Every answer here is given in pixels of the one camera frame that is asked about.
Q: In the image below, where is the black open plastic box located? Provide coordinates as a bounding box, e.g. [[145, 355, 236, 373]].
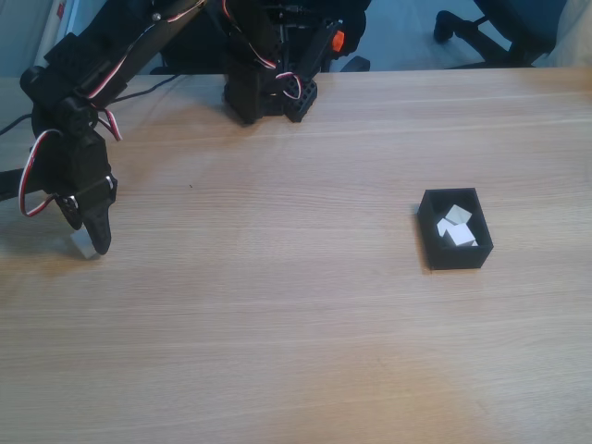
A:
[[417, 187, 495, 272]]

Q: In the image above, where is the white board with red mark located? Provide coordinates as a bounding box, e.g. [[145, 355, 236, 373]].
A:
[[30, 0, 79, 78]]

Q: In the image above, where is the black clamp with orange knob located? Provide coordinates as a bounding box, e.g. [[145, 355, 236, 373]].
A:
[[295, 18, 347, 84]]

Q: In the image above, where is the beige cloth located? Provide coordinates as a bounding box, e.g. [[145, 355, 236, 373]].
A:
[[553, 0, 592, 70]]

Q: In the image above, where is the white red servo wire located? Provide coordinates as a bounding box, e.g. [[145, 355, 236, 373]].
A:
[[18, 129, 65, 218]]

